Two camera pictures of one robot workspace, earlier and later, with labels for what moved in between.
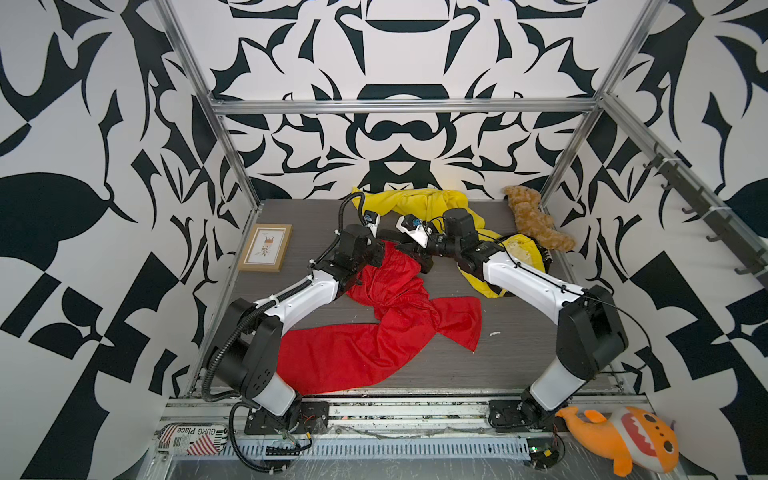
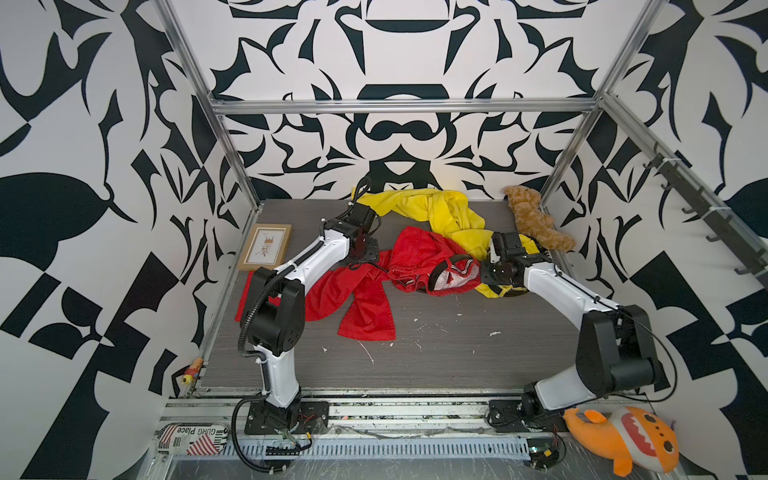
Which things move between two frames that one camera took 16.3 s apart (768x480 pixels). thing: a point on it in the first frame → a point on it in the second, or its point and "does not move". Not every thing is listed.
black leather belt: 394,235 → 442,266
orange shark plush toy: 632,437 does not move
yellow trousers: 432,202 does not move
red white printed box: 192,438 does not move
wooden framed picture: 266,248 does not move
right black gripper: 420,252 → 485,272
